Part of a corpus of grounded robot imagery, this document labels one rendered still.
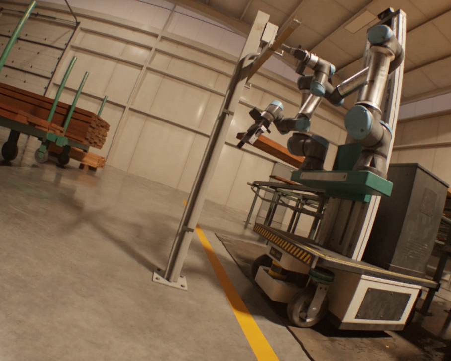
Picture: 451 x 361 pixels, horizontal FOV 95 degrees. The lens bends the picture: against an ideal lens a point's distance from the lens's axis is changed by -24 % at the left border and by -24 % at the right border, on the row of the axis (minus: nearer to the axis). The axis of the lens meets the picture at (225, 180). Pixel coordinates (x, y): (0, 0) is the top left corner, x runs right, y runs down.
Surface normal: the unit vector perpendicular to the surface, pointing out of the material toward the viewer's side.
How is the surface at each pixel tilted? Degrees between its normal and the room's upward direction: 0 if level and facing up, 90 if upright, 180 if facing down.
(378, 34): 83
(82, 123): 90
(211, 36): 90
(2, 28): 90
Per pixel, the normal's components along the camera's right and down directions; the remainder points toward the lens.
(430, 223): 0.22, 0.04
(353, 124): -0.84, -0.17
